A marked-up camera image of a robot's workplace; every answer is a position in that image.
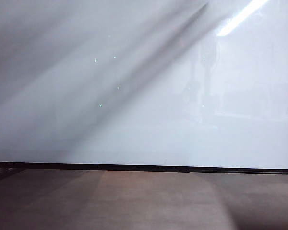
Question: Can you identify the white whiteboard with black frame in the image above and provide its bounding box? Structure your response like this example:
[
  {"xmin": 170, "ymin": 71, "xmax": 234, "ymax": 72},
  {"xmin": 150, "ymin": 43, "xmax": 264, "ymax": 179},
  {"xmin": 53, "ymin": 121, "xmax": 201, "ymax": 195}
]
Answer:
[{"xmin": 0, "ymin": 0, "xmax": 288, "ymax": 175}]

